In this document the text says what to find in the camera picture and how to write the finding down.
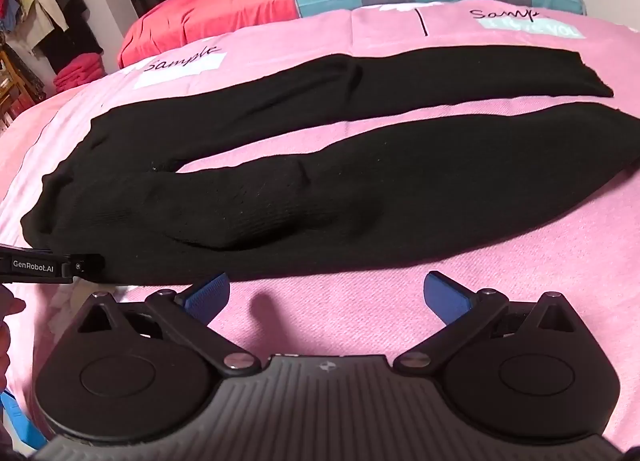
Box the black knit pants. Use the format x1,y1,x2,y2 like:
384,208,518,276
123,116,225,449
20,45,640,286

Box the person's left hand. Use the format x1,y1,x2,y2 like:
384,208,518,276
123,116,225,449
0,285,26,392

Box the wooden shelf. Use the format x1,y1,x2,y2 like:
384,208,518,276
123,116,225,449
0,43,47,132

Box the red folded cloth pile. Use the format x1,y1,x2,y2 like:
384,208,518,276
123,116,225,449
53,53,105,93

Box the hanging clothes on rack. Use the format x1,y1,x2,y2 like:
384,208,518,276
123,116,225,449
1,0,103,72

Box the red bed sheet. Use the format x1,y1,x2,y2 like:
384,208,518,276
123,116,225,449
117,0,299,68

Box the blue strap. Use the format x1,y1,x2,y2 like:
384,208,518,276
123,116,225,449
0,389,49,451

